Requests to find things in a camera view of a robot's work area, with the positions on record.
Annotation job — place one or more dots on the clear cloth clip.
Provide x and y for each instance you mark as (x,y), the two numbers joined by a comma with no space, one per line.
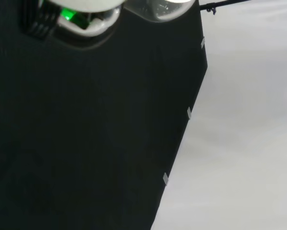
(166,178)
(189,113)
(203,42)

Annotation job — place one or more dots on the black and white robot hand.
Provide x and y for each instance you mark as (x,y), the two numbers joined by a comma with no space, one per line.
(85,9)

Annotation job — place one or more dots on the black tripod rod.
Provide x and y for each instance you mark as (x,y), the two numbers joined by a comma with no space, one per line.
(220,4)

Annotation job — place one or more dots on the black bench cloth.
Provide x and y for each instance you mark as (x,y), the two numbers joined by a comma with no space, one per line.
(85,131)

